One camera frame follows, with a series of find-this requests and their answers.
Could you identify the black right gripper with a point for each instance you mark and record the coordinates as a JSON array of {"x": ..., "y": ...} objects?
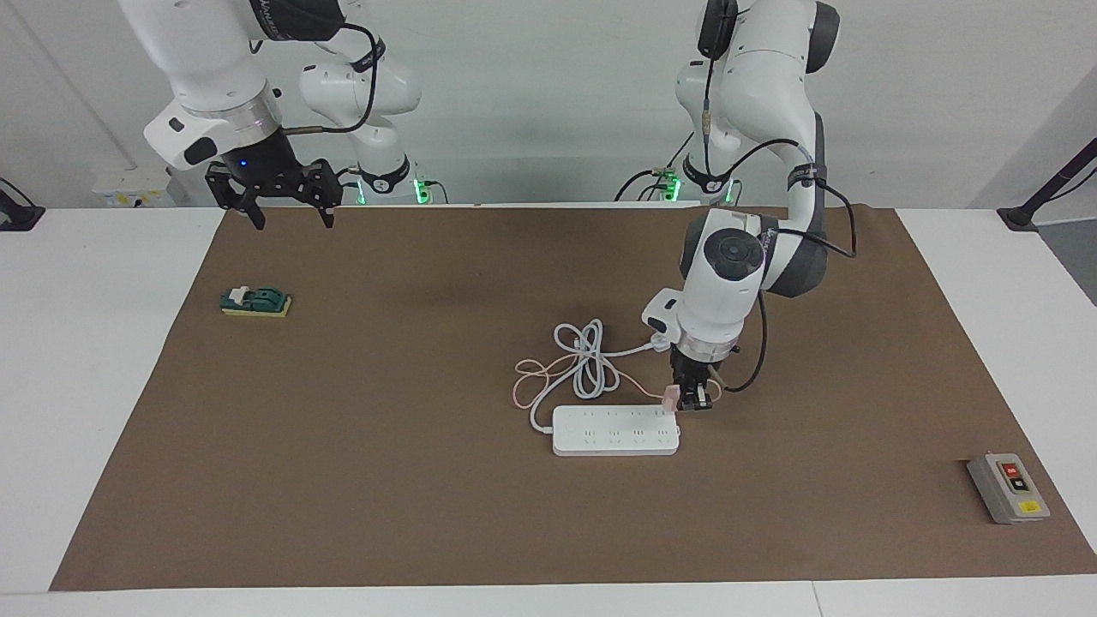
[{"x": 266, "y": 167}]

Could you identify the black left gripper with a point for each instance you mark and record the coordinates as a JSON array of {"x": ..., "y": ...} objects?
[{"x": 690, "y": 368}]

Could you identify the pink charger adapter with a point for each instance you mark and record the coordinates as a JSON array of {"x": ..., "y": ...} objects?
[{"x": 670, "y": 399}]

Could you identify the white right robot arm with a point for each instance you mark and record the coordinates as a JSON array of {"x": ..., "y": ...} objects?
[{"x": 206, "y": 60}]

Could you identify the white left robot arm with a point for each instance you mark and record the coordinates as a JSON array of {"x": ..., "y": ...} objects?
[{"x": 728, "y": 283}]

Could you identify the white power strip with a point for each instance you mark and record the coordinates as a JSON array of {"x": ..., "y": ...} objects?
[{"x": 615, "y": 430}]

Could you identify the black table clamp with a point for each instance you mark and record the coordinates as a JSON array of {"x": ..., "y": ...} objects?
[{"x": 19, "y": 214}]

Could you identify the brown table mat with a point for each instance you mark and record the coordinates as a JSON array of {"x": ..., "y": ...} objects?
[{"x": 428, "y": 497}]

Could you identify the black slanted stand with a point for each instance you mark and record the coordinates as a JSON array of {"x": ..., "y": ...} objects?
[{"x": 1050, "y": 184}]

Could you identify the green knife switch yellow base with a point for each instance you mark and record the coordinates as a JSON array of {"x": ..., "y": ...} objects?
[{"x": 257, "y": 302}]

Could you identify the white wall outlet box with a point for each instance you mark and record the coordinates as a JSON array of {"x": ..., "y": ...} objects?
[{"x": 133, "y": 190}]

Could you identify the grey on-off switch box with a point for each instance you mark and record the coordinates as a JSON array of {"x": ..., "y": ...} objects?
[{"x": 1010, "y": 488}]

